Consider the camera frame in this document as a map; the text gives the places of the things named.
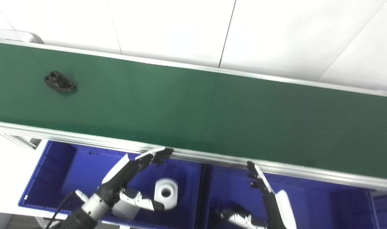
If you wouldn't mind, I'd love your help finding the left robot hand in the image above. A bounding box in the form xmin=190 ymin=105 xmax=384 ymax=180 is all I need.
xmin=100 ymin=147 xmax=174 ymax=212

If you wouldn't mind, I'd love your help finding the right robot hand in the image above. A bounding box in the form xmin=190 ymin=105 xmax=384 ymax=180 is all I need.
xmin=220 ymin=161 xmax=298 ymax=229

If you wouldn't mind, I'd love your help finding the blue bin with white parts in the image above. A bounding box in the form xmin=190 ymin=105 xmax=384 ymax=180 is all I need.
xmin=18 ymin=140 xmax=203 ymax=229

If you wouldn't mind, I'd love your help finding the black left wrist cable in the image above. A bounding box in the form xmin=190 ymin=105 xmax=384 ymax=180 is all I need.
xmin=45 ymin=190 xmax=77 ymax=229

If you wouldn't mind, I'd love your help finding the aluminium support profile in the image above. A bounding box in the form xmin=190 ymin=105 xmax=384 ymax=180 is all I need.
xmin=0 ymin=132 xmax=42 ymax=150

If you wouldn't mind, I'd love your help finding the green conveyor belt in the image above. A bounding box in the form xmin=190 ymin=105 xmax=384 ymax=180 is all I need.
xmin=0 ymin=41 xmax=387 ymax=181
xmin=0 ymin=37 xmax=387 ymax=193

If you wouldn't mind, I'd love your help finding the blue bin with black parts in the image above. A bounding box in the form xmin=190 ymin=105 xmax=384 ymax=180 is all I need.
xmin=197 ymin=163 xmax=373 ymax=229

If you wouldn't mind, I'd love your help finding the white cylinder part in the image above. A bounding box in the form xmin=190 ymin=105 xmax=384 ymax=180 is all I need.
xmin=154 ymin=177 xmax=179 ymax=211

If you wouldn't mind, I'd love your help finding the grey conveyor end housing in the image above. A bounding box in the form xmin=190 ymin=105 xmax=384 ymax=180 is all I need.
xmin=0 ymin=29 xmax=44 ymax=44

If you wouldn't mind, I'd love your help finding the black flange part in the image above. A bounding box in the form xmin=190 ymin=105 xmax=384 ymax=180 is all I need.
xmin=44 ymin=71 xmax=78 ymax=93

